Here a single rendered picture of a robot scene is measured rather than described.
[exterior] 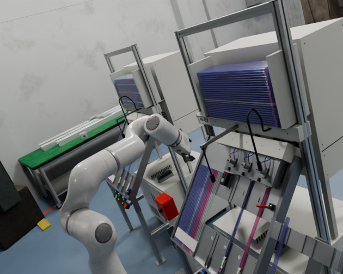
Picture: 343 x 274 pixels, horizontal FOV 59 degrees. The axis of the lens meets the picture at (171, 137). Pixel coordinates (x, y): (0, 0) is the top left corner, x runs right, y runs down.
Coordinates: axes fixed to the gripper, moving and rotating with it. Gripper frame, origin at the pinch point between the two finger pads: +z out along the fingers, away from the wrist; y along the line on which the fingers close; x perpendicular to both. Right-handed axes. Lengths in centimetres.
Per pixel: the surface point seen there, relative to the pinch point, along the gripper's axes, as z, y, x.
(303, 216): 90, -25, -29
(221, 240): 43, -35, 10
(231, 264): 40, -47, 7
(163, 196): 82, 14, 62
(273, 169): 23.0, -13.5, -29.4
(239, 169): 31.7, -4.8, -12.2
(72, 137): 190, 201, 271
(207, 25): -7, 59, -26
